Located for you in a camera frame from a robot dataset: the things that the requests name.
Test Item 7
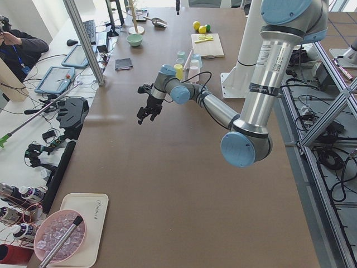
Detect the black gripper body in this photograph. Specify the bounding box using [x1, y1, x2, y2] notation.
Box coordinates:
[137, 84, 165, 116]

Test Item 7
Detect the green plastic cup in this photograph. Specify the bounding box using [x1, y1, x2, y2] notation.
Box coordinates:
[177, 50, 186, 60]

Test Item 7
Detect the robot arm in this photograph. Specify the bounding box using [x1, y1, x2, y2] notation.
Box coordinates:
[137, 1, 329, 168]

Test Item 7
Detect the yellow plastic cup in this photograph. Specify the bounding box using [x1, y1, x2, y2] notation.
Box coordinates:
[173, 64, 184, 81]

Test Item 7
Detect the white plastic cup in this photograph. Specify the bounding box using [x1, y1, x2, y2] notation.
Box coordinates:
[190, 59, 200, 71]

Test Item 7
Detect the light blue plastic cup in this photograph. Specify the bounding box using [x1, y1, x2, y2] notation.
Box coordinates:
[191, 54, 202, 68]

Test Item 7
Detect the grey folded cloth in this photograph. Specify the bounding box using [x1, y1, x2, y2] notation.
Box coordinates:
[115, 58, 133, 70]

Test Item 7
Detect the green bowl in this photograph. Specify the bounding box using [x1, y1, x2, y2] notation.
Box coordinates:
[127, 33, 143, 47]

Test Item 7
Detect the yellow plastic knife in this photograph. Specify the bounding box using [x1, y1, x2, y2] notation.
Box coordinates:
[194, 39, 214, 44]

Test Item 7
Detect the wooden stand with round base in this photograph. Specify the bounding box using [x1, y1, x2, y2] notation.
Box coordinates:
[124, 0, 145, 35]

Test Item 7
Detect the wooden cutting board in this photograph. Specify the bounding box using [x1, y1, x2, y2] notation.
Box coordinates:
[191, 33, 224, 58]

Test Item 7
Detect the metal scoop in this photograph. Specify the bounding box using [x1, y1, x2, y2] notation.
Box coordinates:
[144, 16, 167, 28]

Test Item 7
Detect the blue teach pendant far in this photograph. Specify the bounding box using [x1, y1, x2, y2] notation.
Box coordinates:
[61, 44, 89, 69]

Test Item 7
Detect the blue teach pendant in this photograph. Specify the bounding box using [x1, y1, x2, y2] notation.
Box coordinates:
[35, 66, 75, 94]
[61, 44, 89, 69]

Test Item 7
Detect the whole yellow lemon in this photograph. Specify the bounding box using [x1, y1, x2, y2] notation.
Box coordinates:
[192, 21, 201, 31]

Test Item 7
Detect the blue teach pendant near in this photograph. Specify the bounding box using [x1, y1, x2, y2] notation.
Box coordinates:
[35, 66, 75, 94]

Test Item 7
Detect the black keyboard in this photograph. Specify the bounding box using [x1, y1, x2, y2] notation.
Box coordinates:
[83, 20, 97, 45]

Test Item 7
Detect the black computer mouse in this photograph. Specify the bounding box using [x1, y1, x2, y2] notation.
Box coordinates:
[66, 39, 78, 47]

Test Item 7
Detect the beige tray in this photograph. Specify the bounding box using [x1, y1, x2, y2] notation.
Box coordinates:
[34, 193, 109, 267]

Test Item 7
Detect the black tea bottle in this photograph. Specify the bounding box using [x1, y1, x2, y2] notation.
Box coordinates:
[19, 186, 45, 204]

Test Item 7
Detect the person in black sweater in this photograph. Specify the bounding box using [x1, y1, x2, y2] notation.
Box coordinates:
[1, 15, 49, 82]

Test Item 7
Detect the metal rod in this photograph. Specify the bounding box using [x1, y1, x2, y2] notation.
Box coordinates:
[1, 83, 80, 148]

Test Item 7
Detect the pink bowl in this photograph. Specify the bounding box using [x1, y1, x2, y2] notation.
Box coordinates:
[34, 209, 86, 264]

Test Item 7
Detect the white wire cup holder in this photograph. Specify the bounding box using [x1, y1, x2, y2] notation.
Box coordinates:
[181, 49, 201, 84]

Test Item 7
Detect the black stepped plastic bracket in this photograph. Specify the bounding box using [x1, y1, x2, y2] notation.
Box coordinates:
[56, 97, 89, 140]

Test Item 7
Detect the aluminium frame post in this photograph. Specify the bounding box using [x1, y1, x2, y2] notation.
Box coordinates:
[63, 0, 105, 86]

